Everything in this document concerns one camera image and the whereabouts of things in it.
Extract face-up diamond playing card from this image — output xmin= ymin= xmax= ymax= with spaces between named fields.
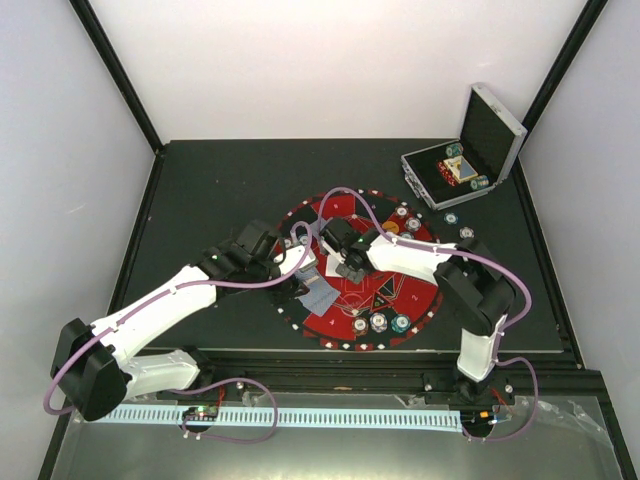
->
xmin=325 ymin=255 xmax=342 ymax=278

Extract blue playing card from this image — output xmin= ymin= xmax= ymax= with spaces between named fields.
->
xmin=299 ymin=277 xmax=340 ymax=317
xmin=310 ymin=220 xmax=323 ymax=242

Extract orange big blind button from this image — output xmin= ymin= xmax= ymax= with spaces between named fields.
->
xmin=382 ymin=221 xmax=400 ymax=234

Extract clear round dealer button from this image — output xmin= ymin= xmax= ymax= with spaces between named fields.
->
xmin=340 ymin=293 xmax=366 ymax=317

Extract black triangular marker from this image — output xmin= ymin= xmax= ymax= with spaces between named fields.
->
xmin=370 ymin=291 xmax=393 ymax=313

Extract grey white chip stack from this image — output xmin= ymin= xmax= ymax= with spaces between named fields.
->
xmin=459 ymin=227 xmax=474 ymax=239

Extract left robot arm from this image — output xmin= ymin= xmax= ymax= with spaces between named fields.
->
xmin=43 ymin=221 xmax=316 ymax=421

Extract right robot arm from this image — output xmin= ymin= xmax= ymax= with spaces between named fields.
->
xmin=323 ymin=231 xmax=515 ymax=405

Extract round red black poker mat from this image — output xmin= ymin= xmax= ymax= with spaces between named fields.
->
xmin=277 ymin=190 xmax=442 ymax=352

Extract aluminium poker case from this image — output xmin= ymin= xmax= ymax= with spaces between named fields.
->
xmin=401 ymin=83 xmax=528 ymax=211

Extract red dice in case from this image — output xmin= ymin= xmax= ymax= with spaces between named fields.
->
xmin=436 ymin=161 xmax=458 ymax=187

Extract pyramid card box in case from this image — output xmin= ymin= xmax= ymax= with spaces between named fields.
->
xmin=444 ymin=155 xmax=478 ymax=183

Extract green chip stack in case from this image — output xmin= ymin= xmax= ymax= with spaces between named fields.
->
xmin=445 ymin=142 xmax=464 ymax=158

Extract green chip stack case front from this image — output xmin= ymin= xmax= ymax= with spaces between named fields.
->
xmin=470 ymin=175 xmax=490 ymax=191

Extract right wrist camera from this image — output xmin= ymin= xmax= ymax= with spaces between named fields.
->
xmin=320 ymin=217 xmax=360 ymax=255

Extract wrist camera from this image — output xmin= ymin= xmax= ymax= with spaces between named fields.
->
xmin=274 ymin=244 xmax=318 ymax=275
xmin=320 ymin=217 xmax=360 ymax=255

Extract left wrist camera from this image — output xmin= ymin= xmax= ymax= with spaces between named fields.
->
xmin=274 ymin=244 xmax=318 ymax=275

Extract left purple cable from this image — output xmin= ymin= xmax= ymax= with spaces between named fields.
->
xmin=43 ymin=221 xmax=314 ymax=443

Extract purple cable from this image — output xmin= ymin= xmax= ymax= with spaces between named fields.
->
xmin=317 ymin=186 xmax=539 ymax=443
xmin=43 ymin=221 xmax=314 ymax=443

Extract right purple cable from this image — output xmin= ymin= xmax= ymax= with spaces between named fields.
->
xmin=317 ymin=186 xmax=539 ymax=443

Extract white slotted cable duct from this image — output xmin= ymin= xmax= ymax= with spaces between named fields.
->
xmin=99 ymin=404 xmax=462 ymax=433

